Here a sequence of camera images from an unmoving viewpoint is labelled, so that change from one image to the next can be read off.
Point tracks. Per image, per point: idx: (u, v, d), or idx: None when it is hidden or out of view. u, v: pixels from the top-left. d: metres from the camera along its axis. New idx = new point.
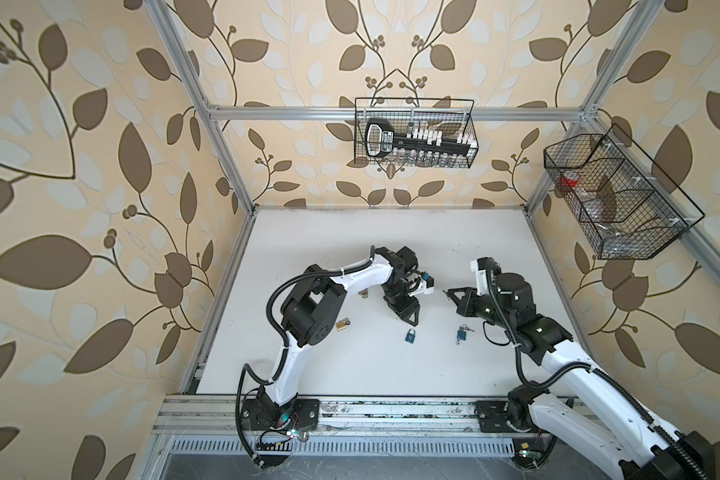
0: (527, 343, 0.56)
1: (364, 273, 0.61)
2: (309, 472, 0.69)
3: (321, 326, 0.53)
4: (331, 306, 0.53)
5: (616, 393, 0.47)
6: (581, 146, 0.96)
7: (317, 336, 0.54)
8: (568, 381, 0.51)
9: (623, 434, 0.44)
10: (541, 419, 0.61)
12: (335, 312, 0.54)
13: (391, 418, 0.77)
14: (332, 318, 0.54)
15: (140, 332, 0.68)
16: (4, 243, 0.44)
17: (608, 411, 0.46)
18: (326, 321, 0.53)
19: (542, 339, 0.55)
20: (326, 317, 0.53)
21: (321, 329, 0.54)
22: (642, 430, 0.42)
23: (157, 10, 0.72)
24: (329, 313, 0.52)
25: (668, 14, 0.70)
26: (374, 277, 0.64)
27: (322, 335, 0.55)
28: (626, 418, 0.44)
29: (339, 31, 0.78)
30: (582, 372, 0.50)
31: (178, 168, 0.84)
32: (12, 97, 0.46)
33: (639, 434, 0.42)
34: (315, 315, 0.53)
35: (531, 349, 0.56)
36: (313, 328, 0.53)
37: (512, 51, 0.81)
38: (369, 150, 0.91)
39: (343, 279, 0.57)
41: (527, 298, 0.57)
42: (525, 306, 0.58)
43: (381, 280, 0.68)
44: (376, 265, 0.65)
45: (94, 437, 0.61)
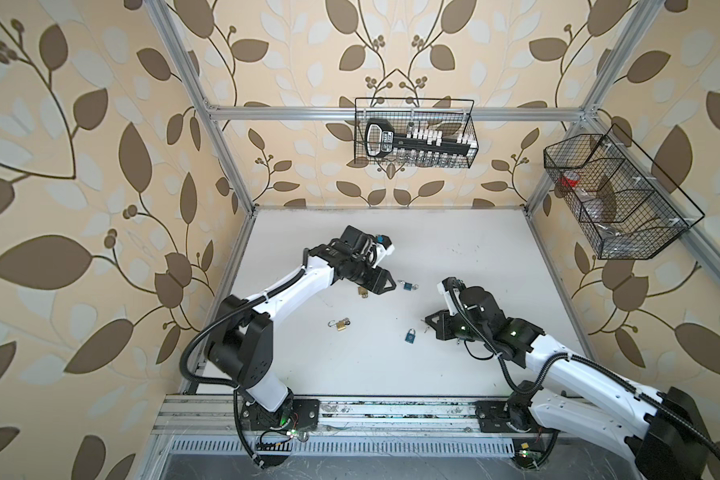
0: (508, 350, 0.57)
1: (296, 289, 0.52)
2: (309, 472, 0.69)
3: (256, 364, 0.45)
4: (263, 341, 0.44)
5: (596, 374, 0.49)
6: (580, 146, 0.96)
7: (254, 377, 0.46)
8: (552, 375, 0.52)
9: (617, 411, 0.45)
10: (545, 418, 0.61)
12: (270, 345, 0.46)
13: (391, 418, 0.77)
14: (270, 351, 0.47)
15: (140, 332, 0.68)
16: (4, 243, 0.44)
17: (597, 393, 0.47)
18: (259, 357, 0.45)
19: (519, 342, 0.57)
20: (259, 354, 0.44)
21: (258, 368, 0.46)
22: (631, 403, 0.44)
23: (157, 10, 0.72)
24: (261, 349, 0.44)
25: (669, 14, 0.70)
26: (312, 286, 0.55)
27: (260, 375, 0.47)
28: (614, 395, 0.46)
29: (339, 31, 0.78)
30: (563, 362, 0.51)
31: (178, 168, 0.84)
32: (13, 97, 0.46)
33: (631, 409, 0.44)
34: (243, 355, 0.45)
35: (513, 354, 0.56)
36: (246, 369, 0.44)
37: (512, 51, 0.81)
38: (369, 151, 0.91)
39: (270, 304, 0.48)
41: (493, 306, 0.59)
42: (493, 314, 0.60)
43: (324, 285, 0.58)
44: (307, 277, 0.55)
45: (94, 437, 0.61)
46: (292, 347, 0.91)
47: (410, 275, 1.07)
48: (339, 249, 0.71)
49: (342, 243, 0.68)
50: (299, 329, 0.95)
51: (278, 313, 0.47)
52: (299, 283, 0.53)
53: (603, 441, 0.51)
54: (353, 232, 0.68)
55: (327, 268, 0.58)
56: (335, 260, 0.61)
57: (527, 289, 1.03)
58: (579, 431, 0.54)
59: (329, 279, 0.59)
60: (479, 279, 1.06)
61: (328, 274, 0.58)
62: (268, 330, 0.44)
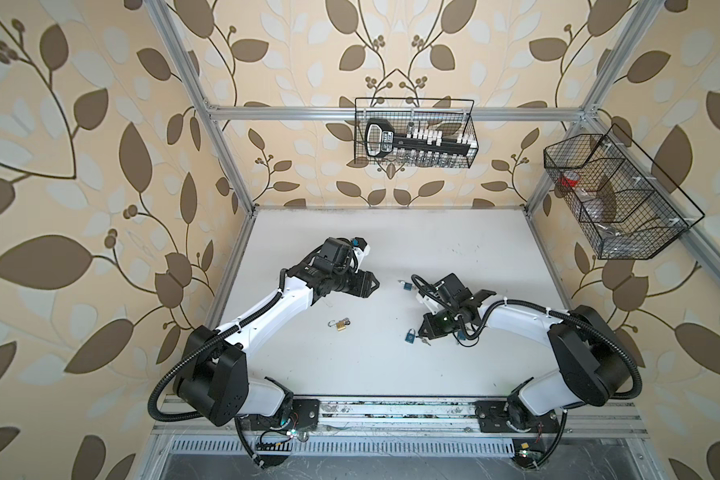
0: (466, 312, 0.67)
1: (272, 315, 0.50)
2: (309, 472, 0.69)
3: (228, 399, 0.42)
4: (235, 376, 0.41)
5: (520, 307, 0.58)
6: (581, 146, 0.96)
7: (228, 411, 0.43)
8: (496, 319, 0.61)
9: (538, 331, 0.52)
10: (538, 408, 0.61)
12: (244, 379, 0.44)
13: (391, 418, 0.77)
14: (245, 383, 0.45)
15: (140, 332, 0.68)
16: (4, 244, 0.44)
17: (523, 323, 0.55)
18: (231, 390, 0.42)
19: (472, 302, 0.68)
20: (231, 390, 0.42)
21: (231, 403, 0.43)
22: (543, 320, 0.52)
23: (157, 10, 0.72)
24: (234, 384, 0.42)
25: (668, 14, 0.70)
26: (290, 309, 0.53)
27: (235, 409, 0.45)
28: (534, 318, 0.54)
29: (340, 32, 0.79)
30: (500, 306, 0.62)
31: (178, 168, 0.84)
32: (13, 97, 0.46)
33: (542, 324, 0.51)
34: (215, 390, 0.41)
35: (472, 315, 0.66)
36: (218, 405, 0.41)
37: (512, 52, 0.82)
38: (369, 150, 0.91)
39: (242, 334, 0.46)
41: (453, 284, 0.74)
42: (457, 291, 0.73)
43: (303, 306, 0.56)
44: (286, 300, 0.53)
45: (94, 437, 0.61)
46: (292, 347, 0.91)
47: (410, 275, 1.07)
48: (319, 267, 0.65)
49: (320, 258, 0.65)
50: (299, 328, 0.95)
51: (250, 343, 0.45)
52: (276, 306, 0.51)
53: (566, 395, 0.52)
54: (332, 245, 0.64)
55: (305, 289, 0.56)
56: (315, 281, 0.58)
57: (527, 288, 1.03)
58: (556, 402, 0.56)
59: (309, 300, 0.57)
60: (479, 279, 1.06)
61: (307, 295, 0.56)
62: (240, 363, 0.41)
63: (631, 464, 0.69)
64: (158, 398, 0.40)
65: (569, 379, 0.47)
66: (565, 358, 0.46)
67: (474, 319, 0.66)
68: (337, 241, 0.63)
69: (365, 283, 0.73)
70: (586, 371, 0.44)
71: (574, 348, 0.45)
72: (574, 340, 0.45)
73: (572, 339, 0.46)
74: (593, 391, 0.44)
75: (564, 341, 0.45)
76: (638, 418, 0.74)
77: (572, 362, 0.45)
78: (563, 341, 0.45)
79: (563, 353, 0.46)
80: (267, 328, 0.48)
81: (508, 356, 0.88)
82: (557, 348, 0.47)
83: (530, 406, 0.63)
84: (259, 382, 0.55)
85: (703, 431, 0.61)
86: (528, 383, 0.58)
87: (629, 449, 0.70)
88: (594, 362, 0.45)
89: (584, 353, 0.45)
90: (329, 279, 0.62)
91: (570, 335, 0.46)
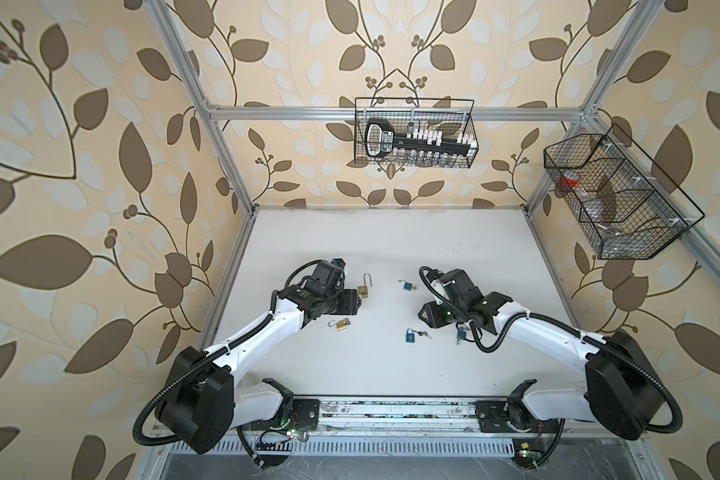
0: (479, 317, 0.62)
1: (260, 339, 0.49)
2: (309, 472, 0.69)
3: (212, 423, 0.41)
4: (221, 399, 0.40)
5: (550, 327, 0.52)
6: (580, 146, 0.96)
7: (211, 437, 0.42)
8: (519, 335, 0.56)
9: (567, 356, 0.48)
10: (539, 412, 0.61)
12: (229, 402, 0.42)
13: (391, 418, 0.77)
14: (229, 408, 0.43)
15: (140, 331, 0.68)
16: (4, 243, 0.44)
17: (550, 345, 0.51)
18: (215, 416, 0.41)
19: (486, 307, 0.62)
20: (215, 415, 0.41)
21: (214, 428, 0.42)
22: (577, 346, 0.47)
23: (157, 10, 0.72)
24: (220, 408, 0.41)
25: (669, 14, 0.70)
26: (280, 332, 0.53)
27: (218, 434, 0.43)
28: (564, 342, 0.49)
29: (340, 31, 0.79)
30: (522, 319, 0.56)
31: (178, 168, 0.84)
32: (13, 97, 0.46)
33: (575, 350, 0.47)
34: (199, 416, 0.40)
35: (484, 321, 0.62)
36: (200, 431, 0.40)
37: (512, 52, 0.82)
38: (369, 150, 0.91)
39: (230, 357, 0.45)
41: (464, 283, 0.67)
42: (467, 291, 0.67)
43: (293, 328, 0.56)
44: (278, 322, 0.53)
45: (94, 437, 0.61)
46: (292, 347, 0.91)
47: (410, 275, 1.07)
48: (310, 289, 0.66)
49: (313, 281, 0.65)
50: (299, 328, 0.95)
51: (237, 366, 0.44)
52: (266, 329, 0.51)
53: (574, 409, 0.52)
54: (325, 268, 0.65)
55: (297, 311, 0.56)
56: (306, 302, 0.59)
57: (527, 288, 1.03)
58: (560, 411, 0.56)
59: (298, 322, 0.56)
60: (479, 279, 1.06)
61: (298, 317, 0.56)
62: (226, 387, 0.41)
63: (631, 464, 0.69)
64: (143, 421, 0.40)
65: (599, 409, 0.45)
66: (600, 390, 0.43)
67: (486, 325, 0.62)
68: (329, 264, 0.64)
69: (352, 300, 0.75)
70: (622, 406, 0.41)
71: (613, 384, 0.41)
72: (612, 374, 0.42)
73: (613, 374, 0.42)
74: (626, 425, 0.42)
75: (602, 375, 0.42)
76: None
77: (607, 395, 0.42)
78: (601, 374, 0.42)
79: (599, 385, 0.43)
80: (255, 349, 0.48)
81: (508, 356, 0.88)
82: (591, 378, 0.43)
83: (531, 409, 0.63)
84: (252, 395, 0.57)
85: (702, 431, 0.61)
86: (535, 392, 0.65)
87: (629, 449, 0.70)
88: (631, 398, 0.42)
89: (623, 389, 0.42)
90: (320, 302, 0.62)
91: (607, 368, 0.42)
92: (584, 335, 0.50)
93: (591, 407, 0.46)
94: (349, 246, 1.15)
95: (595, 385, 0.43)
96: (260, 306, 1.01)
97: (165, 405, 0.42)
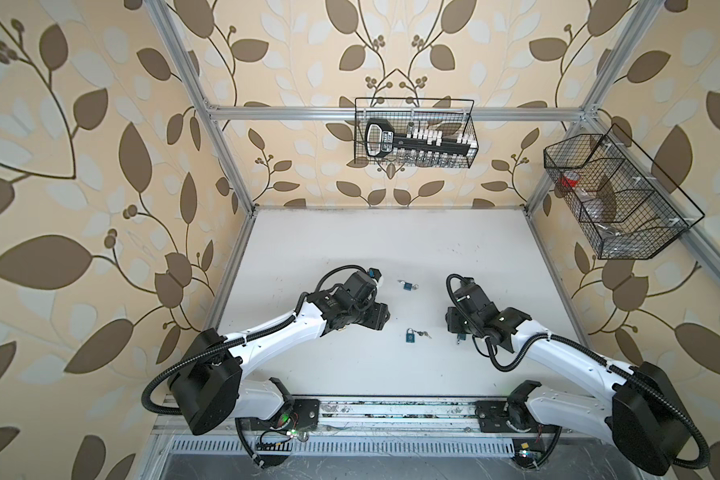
0: (496, 334, 0.61)
1: (277, 337, 0.49)
2: (309, 472, 0.69)
3: (215, 408, 0.41)
4: (228, 388, 0.41)
5: (573, 352, 0.51)
6: (580, 146, 0.96)
7: (207, 423, 0.42)
8: (536, 356, 0.55)
9: (590, 383, 0.47)
10: (540, 414, 0.61)
12: (234, 394, 0.43)
13: (391, 418, 0.77)
14: (233, 399, 0.44)
15: (140, 331, 0.68)
16: (4, 243, 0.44)
17: (573, 369, 0.49)
18: (218, 402, 0.41)
19: (504, 324, 0.61)
20: (218, 401, 0.41)
21: (213, 415, 0.42)
22: (602, 374, 0.46)
23: (157, 10, 0.72)
24: (224, 396, 0.41)
25: (669, 14, 0.70)
26: (298, 336, 0.53)
27: (214, 422, 0.43)
28: (589, 369, 0.47)
29: (339, 31, 0.78)
30: (543, 341, 0.54)
31: (178, 168, 0.84)
32: (13, 98, 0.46)
33: (601, 378, 0.46)
34: (203, 397, 0.41)
35: (501, 339, 0.60)
36: (199, 412, 0.41)
37: (512, 51, 0.81)
38: (369, 150, 0.91)
39: (246, 349, 0.46)
41: (481, 298, 0.66)
42: (482, 306, 0.66)
43: (312, 335, 0.56)
44: (301, 324, 0.53)
45: (94, 437, 0.61)
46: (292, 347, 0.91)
47: (410, 275, 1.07)
48: (337, 299, 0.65)
49: (343, 290, 0.64)
50: None
51: (248, 359, 0.44)
52: (287, 330, 0.51)
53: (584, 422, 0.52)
54: (358, 281, 0.62)
55: (319, 319, 0.55)
56: (331, 313, 0.58)
57: (527, 288, 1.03)
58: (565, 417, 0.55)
59: (319, 330, 0.56)
60: (479, 279, 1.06)
61: (319, 325, 0.55)
62: (234, 378, 0.41)
63: (631, 463, 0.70)
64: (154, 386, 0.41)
65: (623, 440, 0.43)
66: (626, 423, 0.41)
67: (503, 342, 0.60)
68: (365, 278, 0.62)
69: (381, 315, 0.72)
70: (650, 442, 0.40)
71: (643, 419, 0.40)
72: (641, 408, 0.40)
73: (641, 408, 0.40)
74: (652, 461, 0.41)
75: (632, 409, 0.40)
76: None
77: (634, 429, 0.41)
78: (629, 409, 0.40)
79: (625, 418, 0.41)
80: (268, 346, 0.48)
81: None
82: (617, 410, 0.42)
83: (530, 410, 0.63)
84: (257, 391, 0.57)
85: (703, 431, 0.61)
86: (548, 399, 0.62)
87: None
88: (661, 434, 0.40)
89: (652, 425, 0.40)
90: (345, 314, 0.61)
91: (635, 402, 0.41)
92: (610, 364, 0.47)
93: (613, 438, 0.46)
94: (349, 245, 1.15)
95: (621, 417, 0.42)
96: (260, 306, 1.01)
97: (177, 378, 0.44)
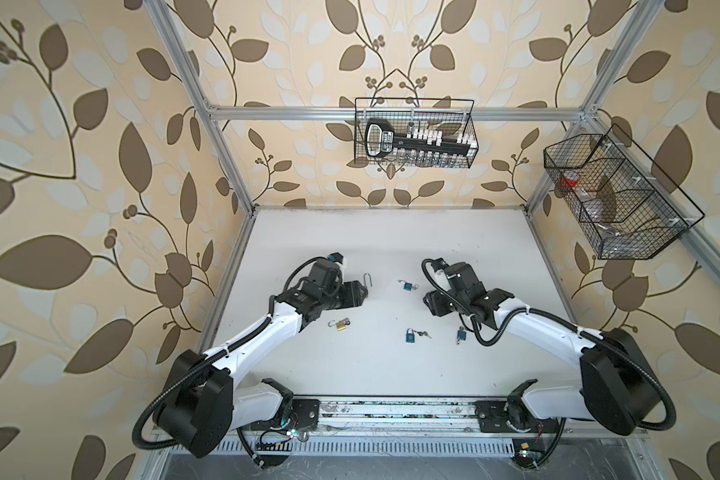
0: (480, 311, 0.64)
1: (259, 341, 0.50)
2: (309, 472, 0.69)
3: (214, 423, 0.41)
4: (221, 400, 0.40)
5: (549, 322, 0.53)
6: (580, 146, 0.96)
7: (209, 441, 0.42)
8: (516, 326, 0.57)
9: (563, 350, 0.49)
10: (536, 407, 0.61)
12: (229, 404, 0.43)
13: (391, 418, 0.77)
14: (229, 409, 0.43)
15: (140, 331, 0.68)
16: (4, 243, 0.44)
17: (548, 338, 0.51)
18: (215, 418, 0.41)
19: (488, 302, 0.64)
20: (216, 416, 0.41)
21: (213, 431, 0.42)
22: (573, 341, 0.48)
23: (157, 10, 0.72)
24: (219, 409, 0.41)
25: (668, 14, 0.70)
26: (278, 336, 0.53)
27: (217, 438, 0.43)
28: (561, 336, 0.50)
29: (339, 31, 0.78)
30: (522, 313, 0.58)
31: (178, 168, 0.84)
32: (13, 98, 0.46)
33: (571, 344, 0.48)
34: (199, 418, 0.40)
35: (485, 316, 0.63)
36: (200, 433, 0.40)
37: (512, 51, 0.81)
38: (369, 151, 0.91)
39: (231, 359, 0.45)
41: (470, 278, 0.67)
42: (471, 285, 0.67)
43: (291, 332, 0.56)
44: (278, 322, 0.54)
45: (94, 437, 0.61)
46: (292, 347, 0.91)
47: (410, 275, 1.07)
48: (307, 292, 0.66)
49: (309, 282, 0.65)
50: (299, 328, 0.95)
51: (237, 367, 0.45)
52: (265, 332, 0.51)
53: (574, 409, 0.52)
54: (321, 269, 0.64)
55: (295, 314, 0.57)
56: (304, 306, 0.59)
57: (527, 288, 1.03)
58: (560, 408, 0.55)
59: (296, 325, 0.56)
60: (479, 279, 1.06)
61: (296, 319, 0.56)
62: (226, 389, 0.41)
63: (631, 464, 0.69)
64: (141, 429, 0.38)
65: (594, 403, 0.45)
66: (594, 384, 0.43)
67: (487, 319, 0.63)
68: (329, 264, 0.64)
69: (355, 292, 0.74)
70: (616, 401, 0.41)
71: (607, 377, 0.42)
72: (607, 369, 0.42)
73: (608, 368, 0.42)
74: (619, 421, 0.42)
75: (598, 369, 0.42)
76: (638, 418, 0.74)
77: (599, 387, 0.43)
78: (596, 368, 0.43)
79: (593, 379, 0.43)
80: (252, 352, 0.48)
81: (510, 356, 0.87)
82: (586, 371, 0.44)
83: (528, 405, 0.63)
84: (252, 396, 0.57)
85: (703, 431, 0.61)
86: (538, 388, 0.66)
87: (629, 449, 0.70)
88: (626, 393, 0.42)
89: (617, 384, 0.42)
90: (319, 304, 0.62)
91: (602, 362, 0.43)
92: (581, 330, 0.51)
93: (585, 403, 0.48)
94: (349, 245, 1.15)
95: (590, 379, 0.44)
96: (260, 306, 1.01)
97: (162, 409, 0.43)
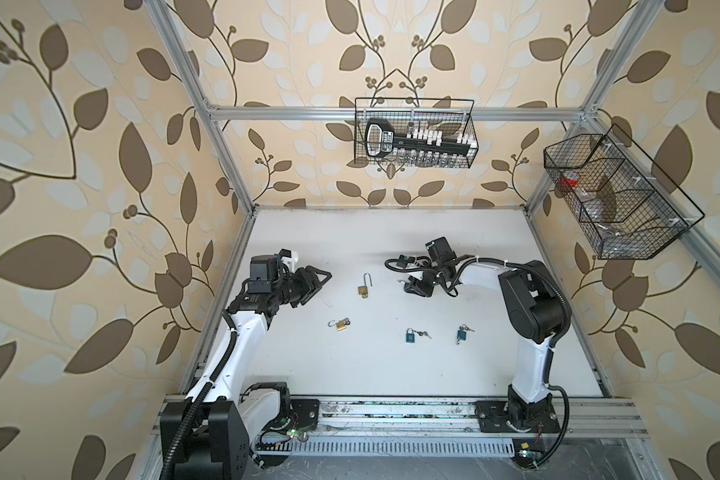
0: (446, 271, 0.77)
1: (236, 356, 0.48)
2: (309, 472, 0.69)
3: (237, 446, 0.41)
4: (233, 423, 0.40)
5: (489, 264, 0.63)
6: (581, 146, 0.96)
7: (239, 465, 0.41)
8: (472, 275, 0.70)
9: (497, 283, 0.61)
10: (525, 393, 0.64)
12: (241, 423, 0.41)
13: (391, 418, 0.77)
14: (243, 429, 0.43)
15: (140, 332, 0.68)
16: (4, 244, 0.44)
17: (488, 279, 0.64)
18: (236, 440, 0.41)
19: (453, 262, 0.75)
20: (235, 439, 0.40)
21: (240, 455, 0.42)
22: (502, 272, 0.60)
23: (157, 10, 0.72)
24: (235, 433, 0.40)
25: (669, 14, 0.70)
26: (252, 344, 0.52)
27: (244, 458, 0.43)
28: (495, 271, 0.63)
29: (339, 31, 0.78)
30: (473, 263, 0.72)
31: (178, 168, 0.84)
32: (13, 97, 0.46)
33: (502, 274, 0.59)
34: (219, 448, 0.39)
35: (451, 274, 0.77)
36: (229, 461, 0.39)
37: (512, 52, 0.82)
38: (369, 150, 0.91)
39: (219, 387, 0.43)
41: (444, 246, 0.83)
42: (445, 251, 0.83)
43: (263, 332, 0.56)
44: (241, 333, 0.52)
45: (94, 437, 0.61)
46: (293, 348, 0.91)
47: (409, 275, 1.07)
48: (257, 291, 0.63)
49: (253, 282, 0.63)
50: (299, 328, 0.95)
51: (231, 391, 0.43)
52: (238, 349, 0.49)
53: (528, 353, 0.59)
54: (260, 264, 0.62)
55: (258, 316, 0.55)
56: (262, 304, 0.58)
57: None
58: (533, 373, 0.60)
59: (265, 325, 0.56)
60: None
61: (261, 321, 0.55)
62: (233, 410, 0.40)
63: (631, 464, 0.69)
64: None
65: (514, 318, 0.56)
66: (510, 299, 0.56)
67: (453, 278, 0.77)
68: (265, 257, 0.62)
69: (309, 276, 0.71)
70: (523, 308, 0.53)
71: (517, 290, 0.54)
72: (517, 283, 0.55)
73: (518, 283, 0.55)
74: (529, 327, 0.53)
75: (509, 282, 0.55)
76: (638, 418, 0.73)
77: (513, 301, 0.55)
78: (508, 282, 0.55)
79: (508, 293, 0.56)
80: (240, 369, 0.47)
81: (509, 355, 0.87)
82: (504, 290, 0.56)
83: (526, 400, 0.64)
84: (254, 406, 0.57)
85: (703, 432, 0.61)
86: (518, 372, 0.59)
87: (629, 449, 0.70)
88: (534, 303, 0.54)
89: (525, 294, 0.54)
90: (275, 297, 0.62)
91: (514, 278, 0.55)
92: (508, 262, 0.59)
93: (512, 322, 0.57)
94: (349, 245, 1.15)
95: (506, 295, 0.56)
96: None
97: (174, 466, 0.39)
